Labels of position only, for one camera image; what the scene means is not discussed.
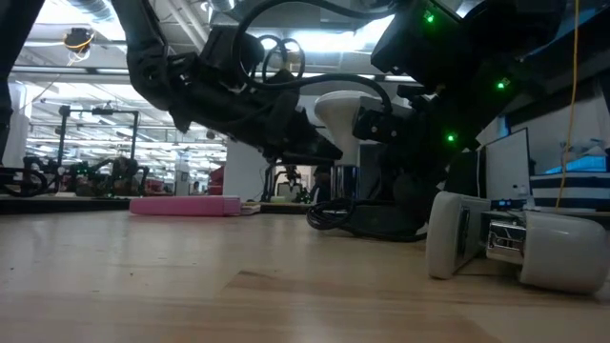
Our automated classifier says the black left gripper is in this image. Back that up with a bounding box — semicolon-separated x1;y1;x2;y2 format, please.
165;27;344;166

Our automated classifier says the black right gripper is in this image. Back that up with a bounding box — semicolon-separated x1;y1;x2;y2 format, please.
352;84;481;164

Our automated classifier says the white reflector lightbulb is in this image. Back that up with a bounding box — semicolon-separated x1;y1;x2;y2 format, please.
314;90;382;168

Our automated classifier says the black lamp power cable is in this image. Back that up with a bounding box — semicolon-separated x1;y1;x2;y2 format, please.
305;196;430;244

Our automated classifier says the pink box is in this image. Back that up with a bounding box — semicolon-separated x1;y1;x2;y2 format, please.
129;195;243;218

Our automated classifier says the black monitor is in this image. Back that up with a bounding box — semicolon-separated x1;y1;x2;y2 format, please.
443;149;488;199

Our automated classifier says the white-faced monitor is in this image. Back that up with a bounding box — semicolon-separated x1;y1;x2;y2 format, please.
484;127;533;204

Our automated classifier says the black box with blue light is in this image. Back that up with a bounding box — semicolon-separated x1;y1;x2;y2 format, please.
489;198;529;212

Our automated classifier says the black white striped bag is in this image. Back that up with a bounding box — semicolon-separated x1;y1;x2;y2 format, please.
529;171;610;213

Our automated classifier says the grey stapler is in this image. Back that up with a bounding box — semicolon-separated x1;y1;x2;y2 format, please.
424;190;610;295

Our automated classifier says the background robot rig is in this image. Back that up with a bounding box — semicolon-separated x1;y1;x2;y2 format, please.
0;104;152;199

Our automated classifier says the black left wrist camera cable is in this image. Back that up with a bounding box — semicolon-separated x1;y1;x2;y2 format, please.
232;0;395;115

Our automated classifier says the overhead camera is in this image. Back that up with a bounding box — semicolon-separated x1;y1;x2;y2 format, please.
63;27;96;54

